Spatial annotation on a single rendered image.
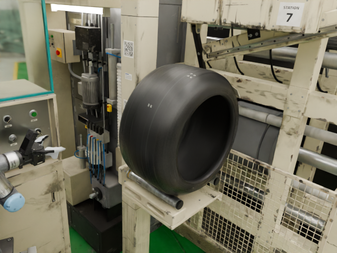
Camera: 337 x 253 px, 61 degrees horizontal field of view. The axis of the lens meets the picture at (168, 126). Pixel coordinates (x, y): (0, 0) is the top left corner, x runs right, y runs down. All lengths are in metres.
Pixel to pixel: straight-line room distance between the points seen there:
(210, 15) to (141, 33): 0.32
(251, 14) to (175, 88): 0.44
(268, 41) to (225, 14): 0.22
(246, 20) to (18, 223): 1.48
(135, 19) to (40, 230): 1.24
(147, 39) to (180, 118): 0.47
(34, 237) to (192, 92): 1.23
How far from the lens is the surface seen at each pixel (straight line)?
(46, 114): 1.60
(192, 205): 1.47
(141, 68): 1.37
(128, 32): 1.38
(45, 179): 1.68
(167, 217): 1.33
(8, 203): 1.30
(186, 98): 1.07
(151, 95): 1.11
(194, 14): 1.44
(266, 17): 1.25
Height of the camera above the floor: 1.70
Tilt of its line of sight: 22 degrees down
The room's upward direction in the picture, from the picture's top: 3 degrees clockwise
